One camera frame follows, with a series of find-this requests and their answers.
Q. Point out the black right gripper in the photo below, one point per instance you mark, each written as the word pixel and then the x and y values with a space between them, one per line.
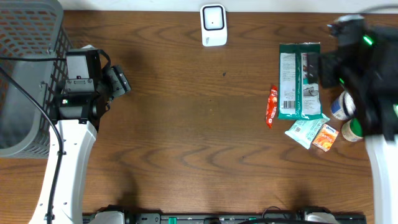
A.
pixel 331 66

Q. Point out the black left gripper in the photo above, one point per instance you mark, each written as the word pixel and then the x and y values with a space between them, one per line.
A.
pixel 120 83

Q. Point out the white blue label jar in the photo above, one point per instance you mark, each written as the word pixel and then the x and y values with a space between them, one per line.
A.
pixel 343 107

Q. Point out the green white gloves packet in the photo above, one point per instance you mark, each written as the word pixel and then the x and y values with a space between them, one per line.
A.
pixel 298 98

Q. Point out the green lid white jar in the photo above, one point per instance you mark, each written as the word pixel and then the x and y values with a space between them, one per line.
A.
pixel 352 130

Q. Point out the small orange box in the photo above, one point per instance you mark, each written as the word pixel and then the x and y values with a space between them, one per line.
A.
pixel 325 137

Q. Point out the light green snack packet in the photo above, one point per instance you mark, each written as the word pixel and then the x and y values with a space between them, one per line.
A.
pixel 304 131

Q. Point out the red white snack packet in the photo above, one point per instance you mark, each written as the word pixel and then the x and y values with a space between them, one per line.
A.
pixel 272 104

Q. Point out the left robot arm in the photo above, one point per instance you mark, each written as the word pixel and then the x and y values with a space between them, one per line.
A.
pixel 76 109

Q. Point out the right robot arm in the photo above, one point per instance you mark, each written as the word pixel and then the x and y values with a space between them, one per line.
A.
pixel 365 64

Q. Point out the white barcode scanner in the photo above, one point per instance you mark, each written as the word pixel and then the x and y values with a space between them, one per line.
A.
pixel 214 31

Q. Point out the grey plastic mesh basket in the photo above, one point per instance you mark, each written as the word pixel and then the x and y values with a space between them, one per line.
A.
pixel 33 48

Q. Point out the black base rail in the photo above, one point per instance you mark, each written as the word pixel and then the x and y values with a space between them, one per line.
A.
pixel 114 214

